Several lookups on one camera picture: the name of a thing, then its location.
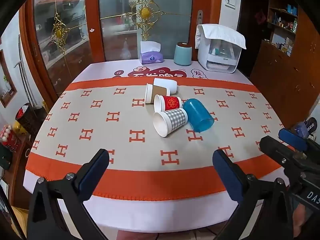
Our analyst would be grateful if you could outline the blue plastic cup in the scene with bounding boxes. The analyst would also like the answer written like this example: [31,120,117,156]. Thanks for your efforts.
[183,98,215,133]

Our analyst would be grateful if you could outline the white paper cup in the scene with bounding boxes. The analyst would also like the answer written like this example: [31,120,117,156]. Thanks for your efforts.
[153,78,178,95]

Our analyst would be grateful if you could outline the white countertop storage box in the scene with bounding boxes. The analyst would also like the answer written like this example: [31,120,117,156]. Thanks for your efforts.
[197,40,242,74]

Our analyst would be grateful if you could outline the teal round canister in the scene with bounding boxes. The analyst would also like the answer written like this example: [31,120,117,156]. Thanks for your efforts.
[173,42,193,66]

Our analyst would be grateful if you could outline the wooden picture frame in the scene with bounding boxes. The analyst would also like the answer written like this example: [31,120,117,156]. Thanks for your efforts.
[0,49,18,108]

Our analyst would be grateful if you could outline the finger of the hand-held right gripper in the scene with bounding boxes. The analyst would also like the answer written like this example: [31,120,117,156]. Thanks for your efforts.
[278,128,320,156]
[259,135,305,172]

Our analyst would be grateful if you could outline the grey checkered paper cup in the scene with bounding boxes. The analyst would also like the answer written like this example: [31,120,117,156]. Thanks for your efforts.
[153,108,189,138]

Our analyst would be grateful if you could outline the red paper cup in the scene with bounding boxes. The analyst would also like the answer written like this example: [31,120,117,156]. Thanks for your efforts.
[153,94,183,113]

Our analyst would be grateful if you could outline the purple tissue box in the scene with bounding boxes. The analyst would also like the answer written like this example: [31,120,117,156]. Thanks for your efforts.
[140,41,164,65]

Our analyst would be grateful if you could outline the white printed table cover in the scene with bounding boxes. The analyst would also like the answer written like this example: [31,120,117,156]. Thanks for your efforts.
[56,59,253,233]

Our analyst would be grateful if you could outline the brown sleeve paper cup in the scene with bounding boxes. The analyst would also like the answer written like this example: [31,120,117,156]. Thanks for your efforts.
[145,83,171,105]

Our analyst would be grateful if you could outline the person's right hand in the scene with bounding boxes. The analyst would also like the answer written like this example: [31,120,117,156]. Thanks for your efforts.
[292,204,313,238]

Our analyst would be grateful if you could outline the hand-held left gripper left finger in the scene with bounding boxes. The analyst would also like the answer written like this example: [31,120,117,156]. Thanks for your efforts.
[26,149,110,240]

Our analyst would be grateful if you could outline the metal pole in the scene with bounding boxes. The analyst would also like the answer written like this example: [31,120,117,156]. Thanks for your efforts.
[14,35,36,107]

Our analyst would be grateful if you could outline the black waste bin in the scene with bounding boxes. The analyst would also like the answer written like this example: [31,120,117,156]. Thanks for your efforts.
[15,103,48,137]

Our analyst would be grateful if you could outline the wooden shelf cabinet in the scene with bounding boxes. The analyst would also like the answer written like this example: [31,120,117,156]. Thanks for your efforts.
[249,0,320,137]

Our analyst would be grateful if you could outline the orange beige patterned tablecloth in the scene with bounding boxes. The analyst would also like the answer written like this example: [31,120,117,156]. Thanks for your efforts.
[24,76,292,202]

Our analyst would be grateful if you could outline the glass door with gold ornament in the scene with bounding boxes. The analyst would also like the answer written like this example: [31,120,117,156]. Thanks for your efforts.
[85,0,223,63]
[25,0,105,98]

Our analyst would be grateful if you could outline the white folded cloth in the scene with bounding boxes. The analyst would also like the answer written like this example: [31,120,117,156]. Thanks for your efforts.
[195,24,247,50]

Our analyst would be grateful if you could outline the red packet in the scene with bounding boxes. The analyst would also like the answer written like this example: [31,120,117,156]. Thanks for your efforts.
[0,124,22,153]

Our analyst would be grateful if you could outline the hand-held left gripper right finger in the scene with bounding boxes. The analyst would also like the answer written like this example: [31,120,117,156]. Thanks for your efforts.
[212,149,300,240]

